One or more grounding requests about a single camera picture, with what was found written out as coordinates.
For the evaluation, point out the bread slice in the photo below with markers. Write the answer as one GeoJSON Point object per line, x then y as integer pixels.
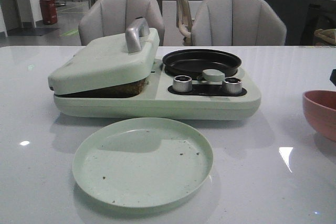
{"type": "Point", "coordinates": [121, 91]}

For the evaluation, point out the red trash bin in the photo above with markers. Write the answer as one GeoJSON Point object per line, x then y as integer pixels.
{"type": "Point", "coordinates": [48, 11]}

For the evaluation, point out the light green round plate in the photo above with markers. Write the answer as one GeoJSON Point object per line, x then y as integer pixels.
{"type": "Point", "coordinates": [143, 163]}

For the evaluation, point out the right silver control knob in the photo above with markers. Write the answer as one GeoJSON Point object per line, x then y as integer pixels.
{"type": "Point", "coordinates": [232, 85]}

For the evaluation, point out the black round frying pan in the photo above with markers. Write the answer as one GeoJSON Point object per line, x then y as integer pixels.
{"type": "Point", "coordinates": [192, 62]}

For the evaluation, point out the beige plastic chair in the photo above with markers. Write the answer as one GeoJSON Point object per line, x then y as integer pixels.
{"type": "Point", "coordinates": [184, 21]}

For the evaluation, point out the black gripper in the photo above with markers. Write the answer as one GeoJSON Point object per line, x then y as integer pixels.
{"type": "Point", "coordinates": [333, 77]}

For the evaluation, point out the right grey upholstered chair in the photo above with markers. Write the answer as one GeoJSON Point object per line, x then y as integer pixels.
{"type": "Point", "coordinates": [237, 23]}

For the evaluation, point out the green breakfast maker lid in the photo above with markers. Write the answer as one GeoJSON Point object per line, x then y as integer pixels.
{"type": "Point", "coordinates": [109, 61]}

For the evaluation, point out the pink bowl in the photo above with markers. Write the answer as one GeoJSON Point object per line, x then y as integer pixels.
{"type": "Point", "coordinates": [319, 111]}

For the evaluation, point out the left grey upholstered chair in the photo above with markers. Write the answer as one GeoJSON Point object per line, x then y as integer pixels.
{"type": "Point", "coordinates": [111, 17]}

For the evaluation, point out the green breakfast maker base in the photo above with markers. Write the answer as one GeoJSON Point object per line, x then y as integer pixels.
{"type": "Point", "coordinates": [156, 101]}

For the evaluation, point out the left silver control knob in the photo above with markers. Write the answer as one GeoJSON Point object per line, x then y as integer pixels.
{"type": "Point", "coordinates": [182, 84]}

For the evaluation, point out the silver control knob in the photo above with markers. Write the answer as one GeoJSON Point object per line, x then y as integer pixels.
{"type": "Point", "coordinates": [182, 84]}
{"type": "Point", "coordinates": [232, 85]}

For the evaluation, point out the grey upholstered chair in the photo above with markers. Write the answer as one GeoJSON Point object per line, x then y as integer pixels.
{"type": "Point", "coordinates": [237, 23]}
{"type": "Point", "coordinates": [111, 17]}

